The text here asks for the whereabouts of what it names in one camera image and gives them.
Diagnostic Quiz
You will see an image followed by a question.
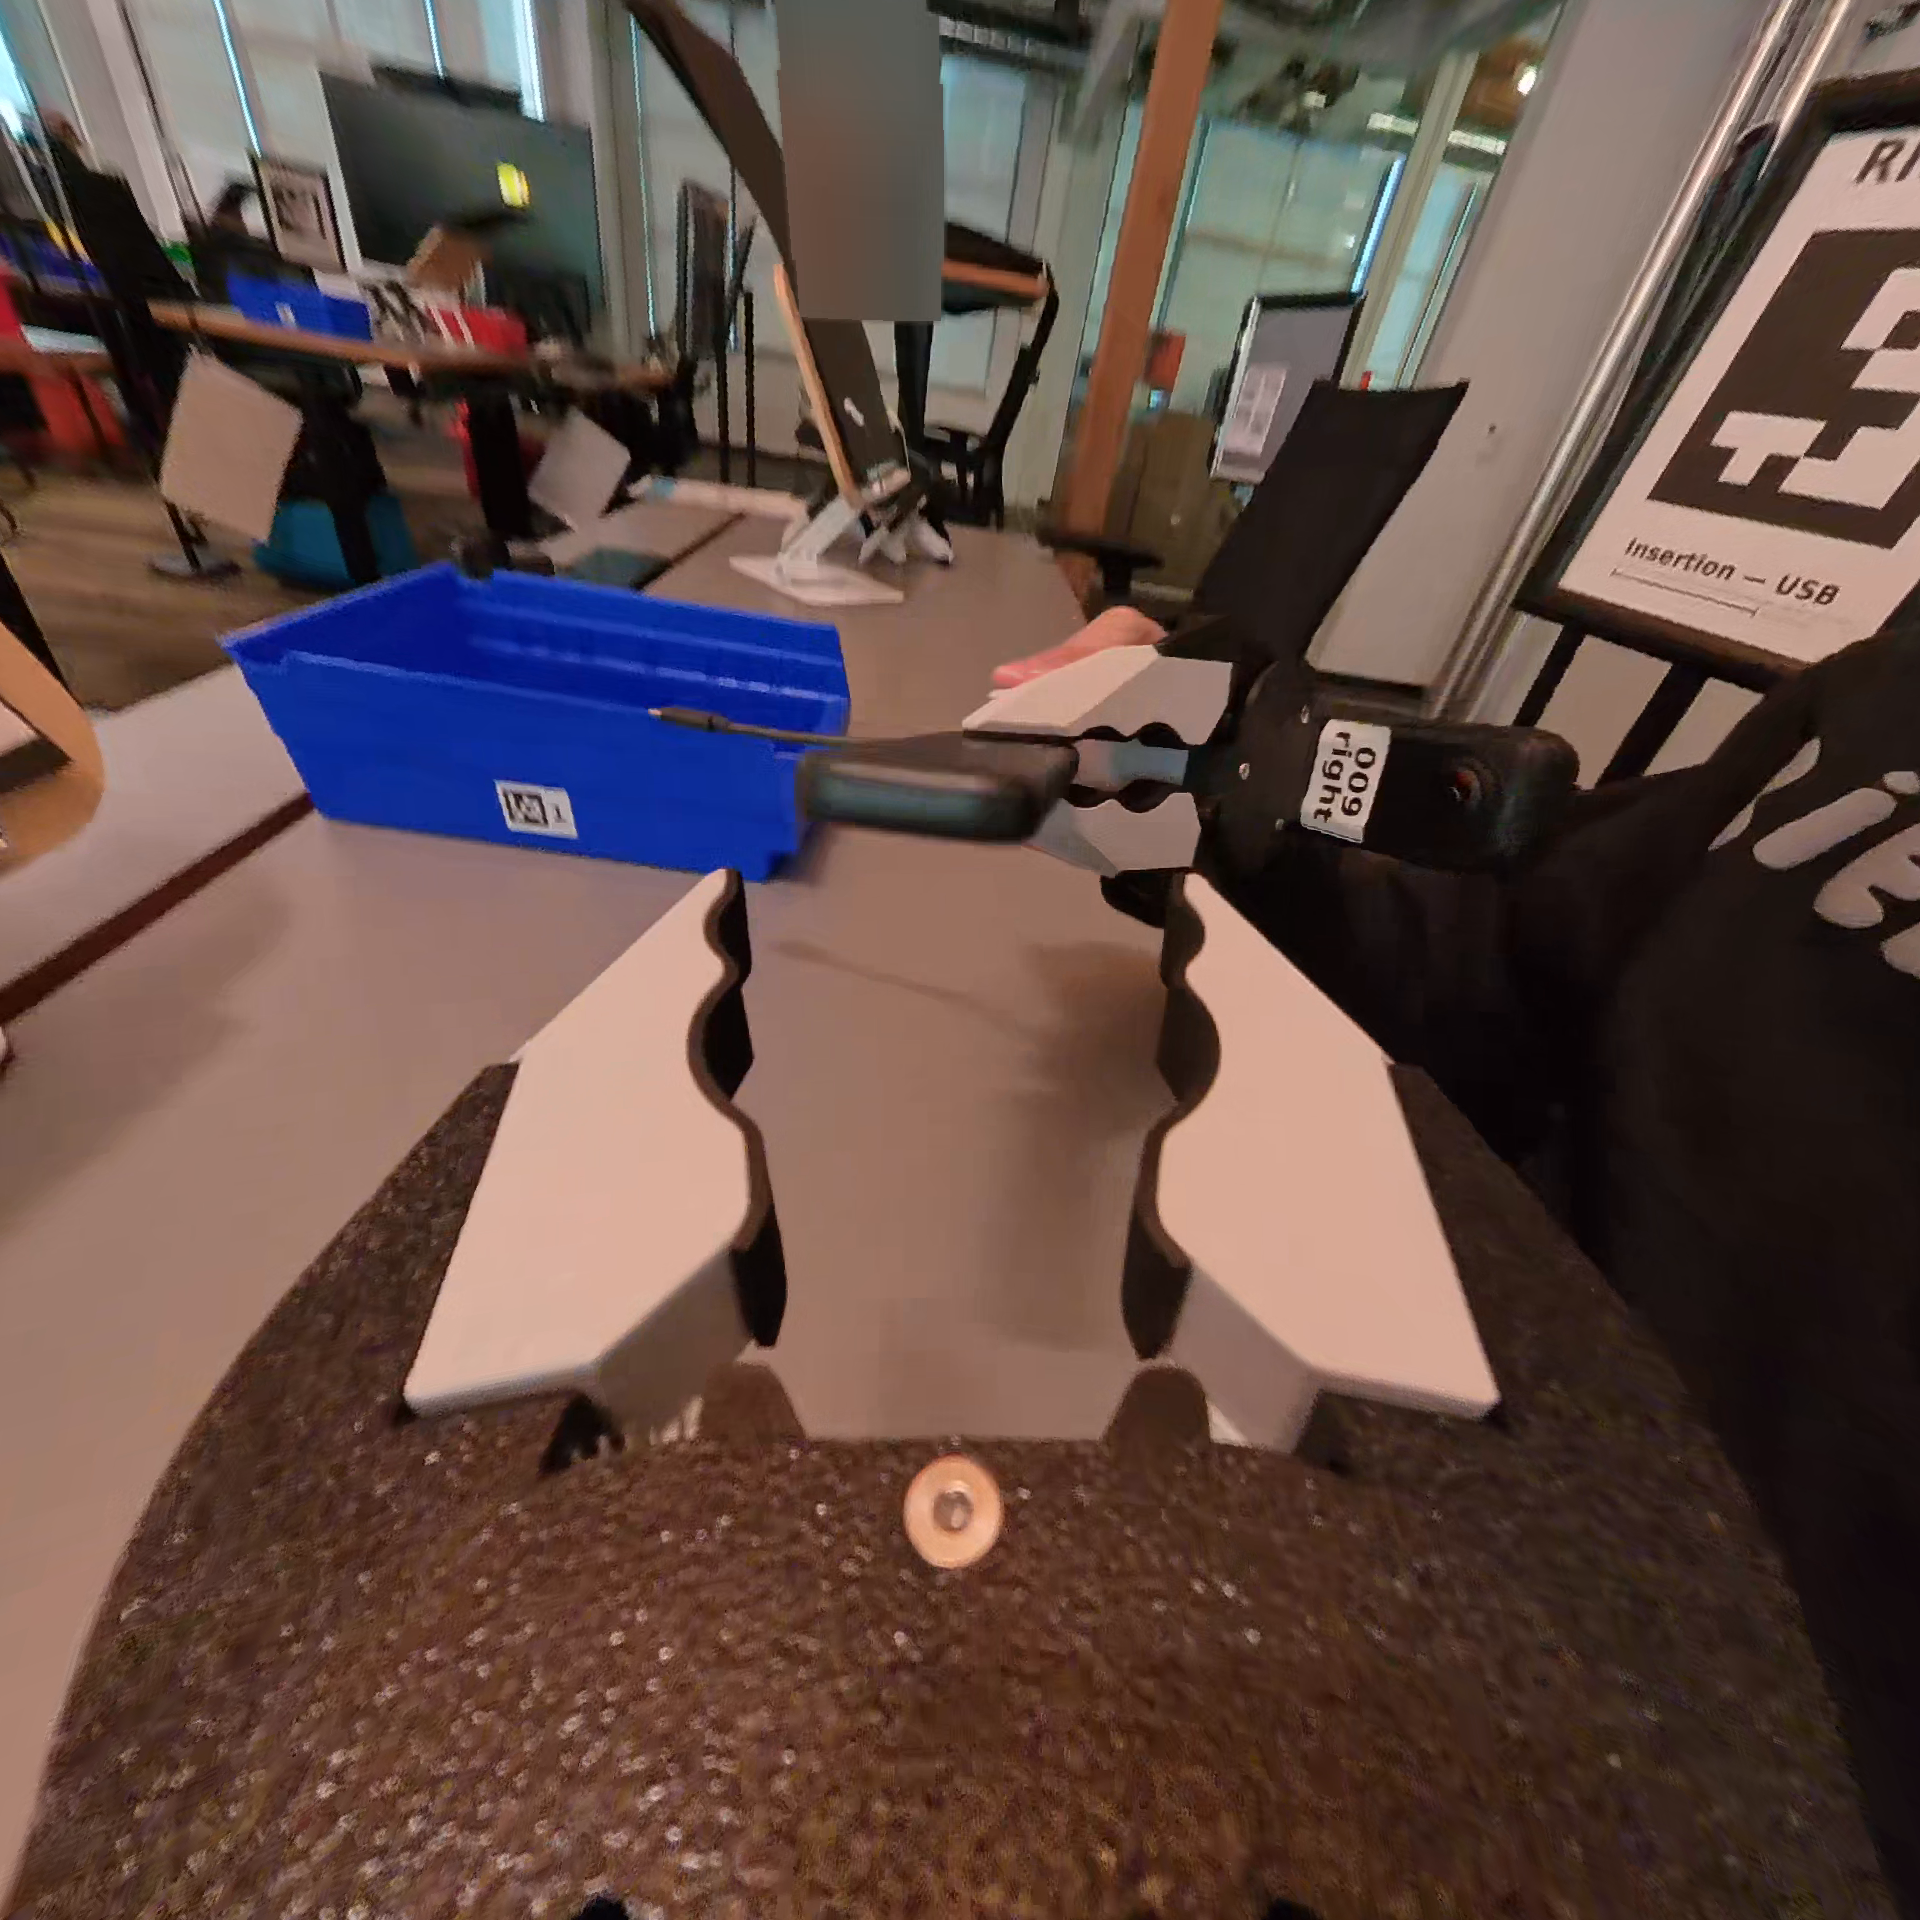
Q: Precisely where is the wooden top desk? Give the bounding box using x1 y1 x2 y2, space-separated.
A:
150 298 669 395

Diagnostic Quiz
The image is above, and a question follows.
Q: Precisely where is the person's black hoodie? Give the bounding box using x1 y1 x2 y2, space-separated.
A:
1498 598 1920 1875

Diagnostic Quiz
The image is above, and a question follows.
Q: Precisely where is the grey square board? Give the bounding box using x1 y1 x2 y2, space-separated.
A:
158 352 302 541
532 406 632 518

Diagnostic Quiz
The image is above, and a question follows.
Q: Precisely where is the black white marker sign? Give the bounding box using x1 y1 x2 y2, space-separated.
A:
1516 66 1920 677

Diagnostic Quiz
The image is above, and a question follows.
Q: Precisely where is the blue plastic bin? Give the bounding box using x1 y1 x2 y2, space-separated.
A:
218 559 855 885

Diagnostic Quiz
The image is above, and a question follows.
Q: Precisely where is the large black monitor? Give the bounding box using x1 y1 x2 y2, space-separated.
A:
320 70 605 307

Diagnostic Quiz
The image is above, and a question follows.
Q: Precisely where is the small blue bin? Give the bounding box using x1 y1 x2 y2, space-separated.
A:
224 269 375 338

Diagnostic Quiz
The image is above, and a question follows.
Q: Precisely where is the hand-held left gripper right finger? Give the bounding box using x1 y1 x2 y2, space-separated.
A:
1122 872 1503 1455

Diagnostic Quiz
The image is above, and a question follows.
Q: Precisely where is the black board document stand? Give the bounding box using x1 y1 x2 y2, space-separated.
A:
729 262 957 605

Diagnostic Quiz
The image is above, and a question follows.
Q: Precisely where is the person's right hand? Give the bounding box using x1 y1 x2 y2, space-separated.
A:
994 603 1172 693

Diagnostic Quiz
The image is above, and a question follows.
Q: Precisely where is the black usb hub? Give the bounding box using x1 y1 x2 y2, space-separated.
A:
796 743 1085 846

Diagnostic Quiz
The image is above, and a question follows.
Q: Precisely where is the black framed notice board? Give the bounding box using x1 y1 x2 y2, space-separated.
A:
1212 291 1364 483

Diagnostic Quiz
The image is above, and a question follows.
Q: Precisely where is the wooden post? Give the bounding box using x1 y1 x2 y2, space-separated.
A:
1071 0 1229 530

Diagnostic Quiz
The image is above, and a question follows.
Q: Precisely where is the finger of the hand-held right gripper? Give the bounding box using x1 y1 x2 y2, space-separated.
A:
1024 779 1205 881
960 641 1241 752

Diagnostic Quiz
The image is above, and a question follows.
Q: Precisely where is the black chair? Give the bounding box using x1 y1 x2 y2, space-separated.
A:
1034 378 1472 683

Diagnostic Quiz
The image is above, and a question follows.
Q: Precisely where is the black hub tail cable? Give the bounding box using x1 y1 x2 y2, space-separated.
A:
649 704 975 752

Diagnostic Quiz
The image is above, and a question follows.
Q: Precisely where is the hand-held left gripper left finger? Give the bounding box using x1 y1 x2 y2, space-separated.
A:
401 866 792 1439

